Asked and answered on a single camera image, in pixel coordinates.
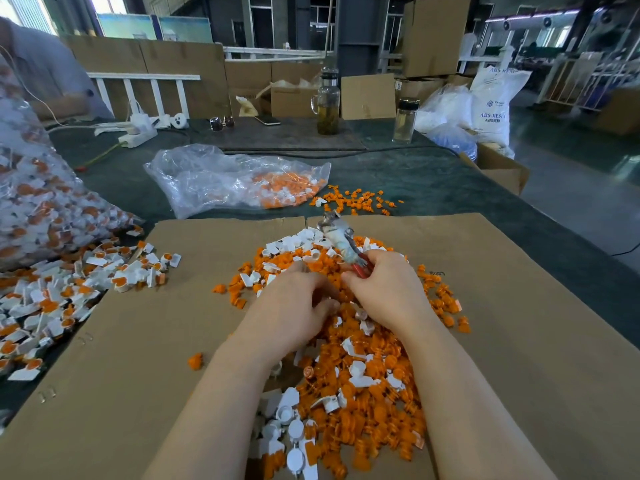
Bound small clear plastic bag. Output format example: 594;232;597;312
145;143;332;219

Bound open cardboard box with paper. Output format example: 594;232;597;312
255;77;325;119

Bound glass tea jar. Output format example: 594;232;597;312
311;69;342;136

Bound clear blue plastic bag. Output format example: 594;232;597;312
414;85;480;161

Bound person's right hand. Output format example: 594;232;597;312
341;249;438;338

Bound person's left hand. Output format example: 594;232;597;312
235;259;341;361

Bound glass bottle with black lid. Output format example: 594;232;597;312
392;97;420;144

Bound white railing frame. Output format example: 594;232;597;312
88;73;201;121

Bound white metal rack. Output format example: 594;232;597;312
538;51;640;114

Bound row of upright cardboard sheets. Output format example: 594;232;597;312
62;37;330;121

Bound white power strip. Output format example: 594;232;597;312
94;113;189;149

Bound person's left forearm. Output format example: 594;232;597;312
143;345;291;480

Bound pile of orange and white parts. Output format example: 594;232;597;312
188;227;473;480

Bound large clear bag of seals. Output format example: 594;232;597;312
0;55;143;271

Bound white woven sack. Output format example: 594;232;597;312
470;47;533;159

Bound dark steel pillar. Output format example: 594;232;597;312
336;0;390;76

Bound pile of assembled white-orange parts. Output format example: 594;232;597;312
0;227;184;436

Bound flat brown cardboard panel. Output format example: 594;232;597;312
341;73;397;121

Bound tall brown cardboard box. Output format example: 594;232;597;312
401;0;472;79

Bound open brown cardboard box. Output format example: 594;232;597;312
459;143;532;195

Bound brown cardboard sheet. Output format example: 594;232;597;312
303;213;640;480
0;217;309;480

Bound scatter of orange offcuts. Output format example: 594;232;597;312
312;185;405;216

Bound silver red-handled pliers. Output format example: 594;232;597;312
320;215;373;279

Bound person's right forearm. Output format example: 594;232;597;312
400;323;558;480

